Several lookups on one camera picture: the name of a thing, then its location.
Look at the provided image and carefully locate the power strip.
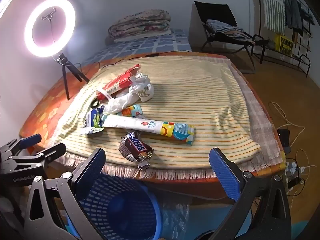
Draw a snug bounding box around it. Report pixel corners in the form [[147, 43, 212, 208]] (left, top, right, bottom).
[[285, 161, 305, 189]]

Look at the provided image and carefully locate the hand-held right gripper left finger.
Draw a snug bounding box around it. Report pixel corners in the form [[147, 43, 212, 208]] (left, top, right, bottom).
[[24, 148, 107, 240]]

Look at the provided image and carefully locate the orange table cover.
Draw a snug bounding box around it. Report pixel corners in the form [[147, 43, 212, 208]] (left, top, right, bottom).
[[19, 51, 287, 198]]

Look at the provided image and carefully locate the brown chocolate bar wrapper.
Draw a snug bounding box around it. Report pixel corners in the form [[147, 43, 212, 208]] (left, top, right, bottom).
[[119, 131, 154, 162]]

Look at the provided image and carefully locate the striped hanging towel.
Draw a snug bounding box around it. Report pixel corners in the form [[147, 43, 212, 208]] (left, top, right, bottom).
[[259, 0, 285, 34]]

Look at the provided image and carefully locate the black phone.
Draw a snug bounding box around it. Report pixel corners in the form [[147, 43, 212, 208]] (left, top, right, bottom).
[[277, 129, 290, 153]]

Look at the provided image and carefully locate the yellow crate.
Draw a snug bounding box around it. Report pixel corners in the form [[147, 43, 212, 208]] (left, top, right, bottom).
[[274, 34, 293, 57]]

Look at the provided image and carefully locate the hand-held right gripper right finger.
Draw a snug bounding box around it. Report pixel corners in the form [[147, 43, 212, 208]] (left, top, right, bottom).
[[209, 148, 293, 240]]

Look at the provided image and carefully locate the black folding chair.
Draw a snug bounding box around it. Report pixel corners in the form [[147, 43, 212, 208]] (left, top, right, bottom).
[[194, 1, 269, 74]]

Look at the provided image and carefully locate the red carton box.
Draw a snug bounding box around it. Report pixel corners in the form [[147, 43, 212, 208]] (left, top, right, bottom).
[[96, 64, 142, 100]]

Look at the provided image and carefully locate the paper cup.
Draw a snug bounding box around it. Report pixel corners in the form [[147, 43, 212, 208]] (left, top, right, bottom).
[[136, 84, 154, 103]]

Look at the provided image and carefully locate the striped cloth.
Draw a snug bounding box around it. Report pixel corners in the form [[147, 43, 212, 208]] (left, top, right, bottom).
[[205, 20, 253, 42]]

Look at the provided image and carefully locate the white ring light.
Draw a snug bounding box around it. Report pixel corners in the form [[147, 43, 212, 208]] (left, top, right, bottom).
[[24, 0, 75, 55]]

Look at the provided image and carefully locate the white paper band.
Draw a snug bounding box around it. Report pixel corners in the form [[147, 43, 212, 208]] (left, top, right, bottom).
[[96, 86, 113, 100]]

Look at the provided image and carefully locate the black phone clamp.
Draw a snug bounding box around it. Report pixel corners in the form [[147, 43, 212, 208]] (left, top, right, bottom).
[[41, 7, 56, 21]]

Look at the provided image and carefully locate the blue plastic basket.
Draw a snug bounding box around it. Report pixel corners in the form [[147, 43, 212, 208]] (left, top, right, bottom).
[[64, 174, 164, 240]]

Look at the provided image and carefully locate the yellow striped fringed blanket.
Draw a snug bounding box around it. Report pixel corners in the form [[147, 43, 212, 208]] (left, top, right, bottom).
[[52, 55, 285, 180]]

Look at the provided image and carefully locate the black metal clothes rack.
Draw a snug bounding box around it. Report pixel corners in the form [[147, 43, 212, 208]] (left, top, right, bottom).
[[251, 0, 315, 77]]

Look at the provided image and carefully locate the white cable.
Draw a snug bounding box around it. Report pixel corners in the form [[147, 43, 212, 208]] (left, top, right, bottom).
[[269, 101, 307, 150]]

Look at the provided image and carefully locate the teal mat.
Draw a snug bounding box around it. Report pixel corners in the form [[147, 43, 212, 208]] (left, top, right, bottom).
[[187, 202, 253, 240]]

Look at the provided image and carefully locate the blue checked bed sheet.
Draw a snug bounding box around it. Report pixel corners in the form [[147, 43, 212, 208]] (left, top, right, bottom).
[[80, 29, 192, 67]]

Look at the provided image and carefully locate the clear plastic bag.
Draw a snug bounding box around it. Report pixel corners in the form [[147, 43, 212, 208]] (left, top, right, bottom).
[[160, 197, 190, 238]]

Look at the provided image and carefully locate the white plastic wrapper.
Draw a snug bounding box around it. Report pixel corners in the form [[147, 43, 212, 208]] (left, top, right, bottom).
[[103, 114, 195, 145]]

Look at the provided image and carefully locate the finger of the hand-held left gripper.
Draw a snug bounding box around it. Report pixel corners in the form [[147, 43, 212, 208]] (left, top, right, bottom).
[[0, 134, 42, 159], [7, 143, 67, 167]]

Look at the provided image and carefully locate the white plastic bag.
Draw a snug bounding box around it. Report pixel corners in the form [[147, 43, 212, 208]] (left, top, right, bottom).
[[103, 74, 152, 114]]

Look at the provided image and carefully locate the dark jacket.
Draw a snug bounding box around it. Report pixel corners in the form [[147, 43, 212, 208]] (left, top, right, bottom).
[[284, 0, 304, 30]]

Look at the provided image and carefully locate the folded floral quilt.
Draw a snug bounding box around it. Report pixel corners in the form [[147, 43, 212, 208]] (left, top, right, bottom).
[[108, 9, 172, 40]]

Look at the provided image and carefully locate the fruit print packet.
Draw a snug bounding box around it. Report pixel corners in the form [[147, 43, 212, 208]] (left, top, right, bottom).
[[117, 104, 143, 117]]

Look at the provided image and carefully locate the black cable with switch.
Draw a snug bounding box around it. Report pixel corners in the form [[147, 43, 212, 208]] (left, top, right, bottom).
[[75, 50, 190, 80]]

